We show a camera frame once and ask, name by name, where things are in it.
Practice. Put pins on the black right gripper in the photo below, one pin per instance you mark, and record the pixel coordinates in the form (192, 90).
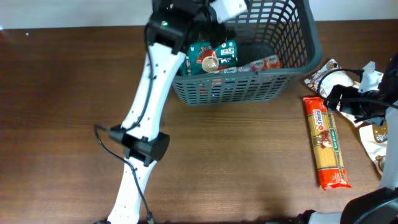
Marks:
(336, 93)

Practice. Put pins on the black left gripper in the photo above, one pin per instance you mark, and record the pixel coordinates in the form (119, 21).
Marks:
(219, 32)

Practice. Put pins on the green Nescafe coffee bag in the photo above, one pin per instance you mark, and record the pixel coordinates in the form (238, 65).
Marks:
(202, 58)

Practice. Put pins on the beige brown nut pouch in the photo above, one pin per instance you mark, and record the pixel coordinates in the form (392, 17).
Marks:
(374, 140)

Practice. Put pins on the multicolour tissue multipack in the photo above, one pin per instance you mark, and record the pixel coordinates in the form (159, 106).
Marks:
(270, 62)

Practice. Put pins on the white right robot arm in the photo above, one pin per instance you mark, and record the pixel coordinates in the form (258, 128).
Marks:
(379, 206)

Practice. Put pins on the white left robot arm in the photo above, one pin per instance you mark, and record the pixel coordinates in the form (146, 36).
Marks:
(172, 27)

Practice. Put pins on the orange San Remo spaghetti pack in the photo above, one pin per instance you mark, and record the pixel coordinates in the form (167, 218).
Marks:
(326, 146)

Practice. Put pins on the grey plastic basket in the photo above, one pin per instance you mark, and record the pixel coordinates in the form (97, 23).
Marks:
(274, 27)

